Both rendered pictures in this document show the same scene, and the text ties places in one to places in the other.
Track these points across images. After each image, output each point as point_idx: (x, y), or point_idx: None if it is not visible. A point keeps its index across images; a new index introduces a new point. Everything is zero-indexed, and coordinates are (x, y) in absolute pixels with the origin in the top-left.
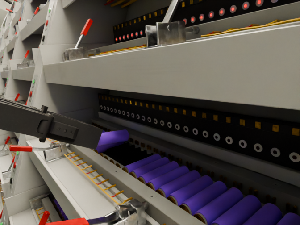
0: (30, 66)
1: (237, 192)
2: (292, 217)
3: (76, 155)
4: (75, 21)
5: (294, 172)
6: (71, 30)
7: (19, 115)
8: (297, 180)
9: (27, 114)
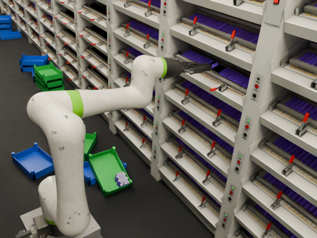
0: (147, 16)
1: (248, 78)
2: None
3: None
4: (179, 1)
5: None
6: (178, 5)
7: (199, 69)
8: None
9: (200, 69)
